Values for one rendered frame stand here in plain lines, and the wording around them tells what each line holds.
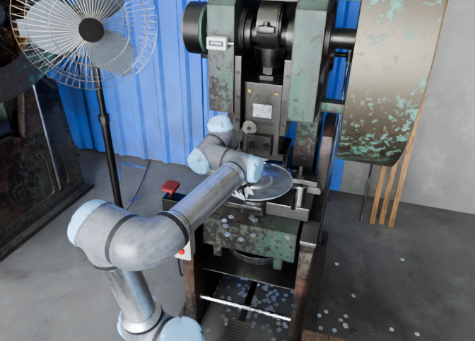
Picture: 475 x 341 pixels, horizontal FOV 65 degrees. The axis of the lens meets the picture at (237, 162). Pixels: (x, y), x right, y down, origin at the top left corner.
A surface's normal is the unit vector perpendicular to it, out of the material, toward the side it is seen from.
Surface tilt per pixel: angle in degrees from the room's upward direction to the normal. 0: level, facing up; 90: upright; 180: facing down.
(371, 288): 0
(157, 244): 61
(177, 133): 90
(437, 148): 90
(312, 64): 90
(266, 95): 90
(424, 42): 79
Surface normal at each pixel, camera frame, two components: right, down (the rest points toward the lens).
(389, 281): 0.02, -0.87
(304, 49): -0.29, 0.47
